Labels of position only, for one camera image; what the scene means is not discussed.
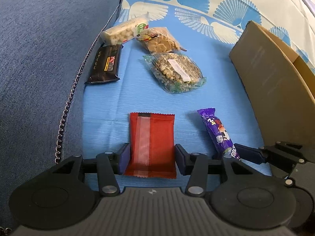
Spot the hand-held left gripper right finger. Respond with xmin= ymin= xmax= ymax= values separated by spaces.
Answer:
xmin=175 ymin=144 xmax=259 ymax=197

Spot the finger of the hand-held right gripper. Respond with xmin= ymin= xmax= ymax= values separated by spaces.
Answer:
xmin=233 ymin=141 xmax=305 ymax=175

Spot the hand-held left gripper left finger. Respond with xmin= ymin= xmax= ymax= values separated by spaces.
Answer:
xmin=49 ymin=143 xmax=131 ymax=197

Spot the plain red snack packet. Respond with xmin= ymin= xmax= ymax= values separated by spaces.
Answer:
xmin=123 ymin=112 xmax=177 ymax=179

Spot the long purple chocolate bar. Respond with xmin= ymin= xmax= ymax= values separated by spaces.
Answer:
xmin=197 ymin=108 xmax=241 ymax=163

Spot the brown cardboard box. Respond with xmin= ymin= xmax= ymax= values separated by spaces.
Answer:
xmin=229 ymin=21 xmax=315 ymax=153

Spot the clear nut brittle packet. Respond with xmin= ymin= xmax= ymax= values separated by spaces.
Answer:
xmin=143 ymin=52 xmax=207 ymax=94

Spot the black chocolate bar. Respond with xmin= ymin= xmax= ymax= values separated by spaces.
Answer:
xmin=85 ymin=44 xmax=123 ymax=84

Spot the clear bag of crackers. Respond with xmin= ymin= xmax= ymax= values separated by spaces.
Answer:
xmin=133 ymin=27 xmax=187 ymax=54

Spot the clear packet of white puffs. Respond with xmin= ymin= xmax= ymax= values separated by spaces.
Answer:
xmin=100 ymin=12 xmax=150 ymax=45

